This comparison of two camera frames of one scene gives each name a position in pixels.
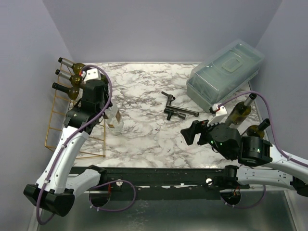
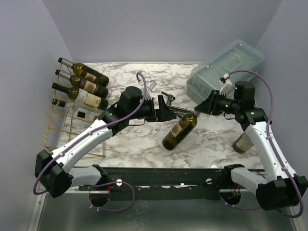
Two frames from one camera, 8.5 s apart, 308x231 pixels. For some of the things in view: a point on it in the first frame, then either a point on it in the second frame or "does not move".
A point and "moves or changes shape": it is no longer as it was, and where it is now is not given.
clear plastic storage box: [223, 73] does not move
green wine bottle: [240, 110] moves or changes shape
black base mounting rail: [166, 184] does not move
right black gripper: [200, 131] -> [215, 103]
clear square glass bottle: [113, 119] moves or changes shape
